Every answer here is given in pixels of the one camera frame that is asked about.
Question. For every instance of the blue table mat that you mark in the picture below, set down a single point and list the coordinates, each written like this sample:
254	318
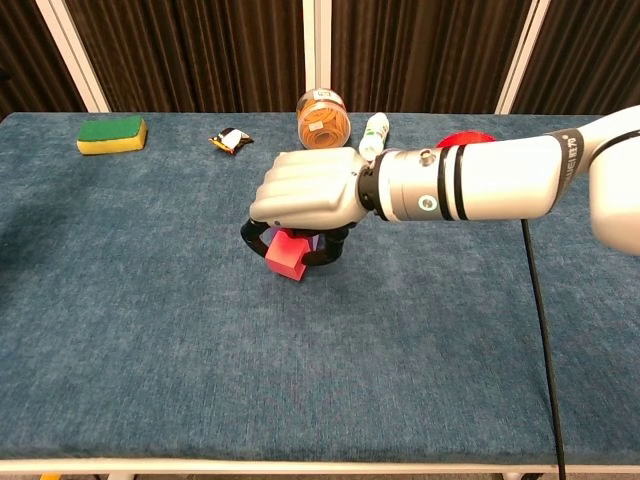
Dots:
150	325

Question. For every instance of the red tape roll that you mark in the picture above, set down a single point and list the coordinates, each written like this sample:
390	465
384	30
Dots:
465	137

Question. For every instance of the green yellow sponge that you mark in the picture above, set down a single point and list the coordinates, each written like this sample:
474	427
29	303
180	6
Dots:
110	132

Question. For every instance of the small penguin figure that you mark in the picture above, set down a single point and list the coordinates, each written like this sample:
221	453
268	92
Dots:
231	140

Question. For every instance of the dark curtain partition panel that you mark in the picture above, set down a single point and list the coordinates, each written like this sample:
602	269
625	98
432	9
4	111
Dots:
20	50
590	50
200	50
415	50

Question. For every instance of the small white bottle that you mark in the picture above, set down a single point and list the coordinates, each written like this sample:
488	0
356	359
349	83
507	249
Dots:
374	132

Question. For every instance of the purple cube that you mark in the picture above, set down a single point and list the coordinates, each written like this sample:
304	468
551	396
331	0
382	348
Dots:
314	245

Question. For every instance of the clear jar of rubber bands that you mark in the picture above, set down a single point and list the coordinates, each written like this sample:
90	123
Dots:
322	125

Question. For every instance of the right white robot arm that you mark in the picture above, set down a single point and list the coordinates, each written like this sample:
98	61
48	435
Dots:
500	180

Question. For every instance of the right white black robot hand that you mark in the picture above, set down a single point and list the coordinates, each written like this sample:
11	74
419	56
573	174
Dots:
305	185

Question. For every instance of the small red cube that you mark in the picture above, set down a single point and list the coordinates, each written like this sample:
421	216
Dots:
285	255

